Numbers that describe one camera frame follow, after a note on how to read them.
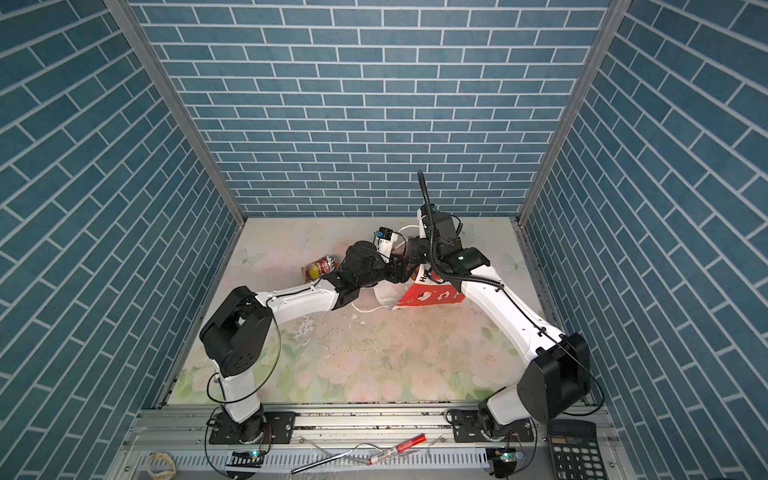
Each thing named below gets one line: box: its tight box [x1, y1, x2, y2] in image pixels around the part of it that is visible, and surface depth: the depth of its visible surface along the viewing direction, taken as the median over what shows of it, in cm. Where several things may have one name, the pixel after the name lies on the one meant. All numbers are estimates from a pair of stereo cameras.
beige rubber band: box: [146, 452, 176, 480], surface depth 68 cm
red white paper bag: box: [373, 264, 466, 309], surface depth 84 cm
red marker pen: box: [368, 433, 427, 466], surface depth 71 cm
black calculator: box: [548, 419, 607, 480], surface depth 70 cm
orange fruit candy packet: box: [301, 256, 339, 281], surface depth 101 cm
